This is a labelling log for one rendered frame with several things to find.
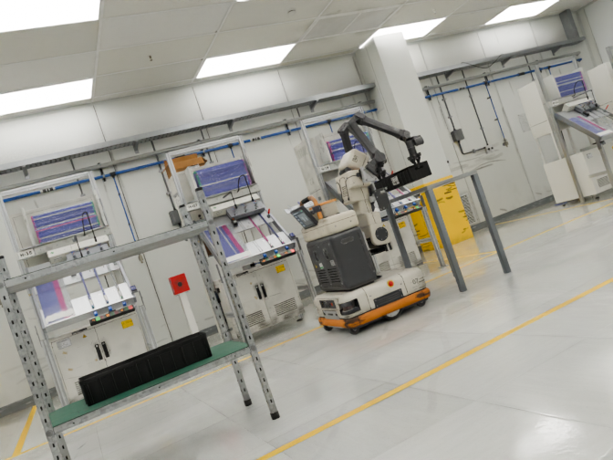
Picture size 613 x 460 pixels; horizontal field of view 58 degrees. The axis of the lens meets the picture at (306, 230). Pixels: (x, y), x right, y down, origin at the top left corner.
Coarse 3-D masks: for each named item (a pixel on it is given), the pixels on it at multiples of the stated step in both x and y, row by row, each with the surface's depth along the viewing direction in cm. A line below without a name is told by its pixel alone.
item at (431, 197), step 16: (464, 176) 408; (416, 192) 411; (432, 192) 397; (480, 192) 410; (432, 208) 398; (400, 240) 459; (448, 240) 397; (496, 240) 410; (448, 256) 399; (464, 288) 396
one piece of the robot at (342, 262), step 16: (320, 224) 385; (336, 224) 379; (352, 224) 383; (320, 240) 395; (336, 240) 378; (352, 240) 382; (320, 256) 404; (336, 256) 378; (352, 256) 380; (368, 256) 384; (320, 272) 414; (336, 272) 386; (352, 272) 379; (368, 272) 382; (336, 288) 396; (352, 288) 380
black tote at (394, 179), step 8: (408, 168) 401; (416, 168) 403; (424, 168) 405; (392, 176) 424; (400, 176) 413; (408, 176) 404; (416, 176) 402; (424, 176) 404; (376, 184) 451; (384, 184) 439; (392, 184) 428; (400, 184) 417
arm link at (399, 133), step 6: (360, 114) 409; (366, 120) 410; (372, 120) 410; (372, 126) 410; (378, 126) 408; (384, 126) 408; (390, 126) 408; (390, 132) 407; (396, 132) 405; (402, 132) 404; (402, 138) 406
